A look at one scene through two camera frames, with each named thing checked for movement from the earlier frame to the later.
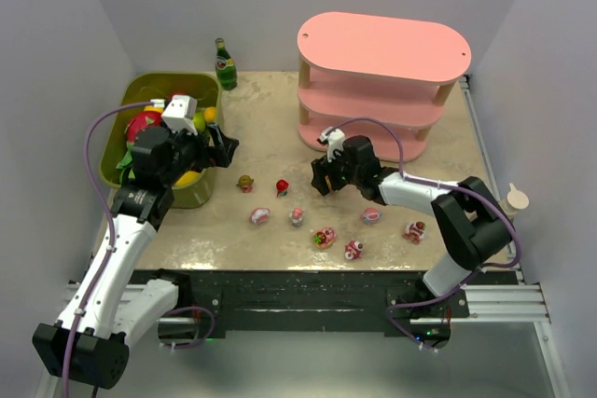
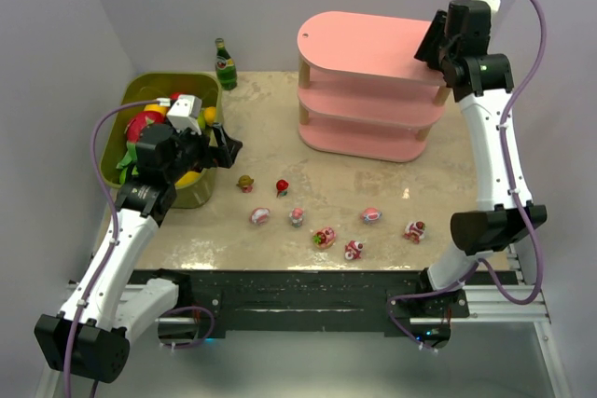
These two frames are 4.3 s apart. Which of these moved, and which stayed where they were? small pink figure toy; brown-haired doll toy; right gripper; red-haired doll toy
Moved: right gripper
Stayed: small pink figure toy; red-haired doll toy; brown-haired doll toy
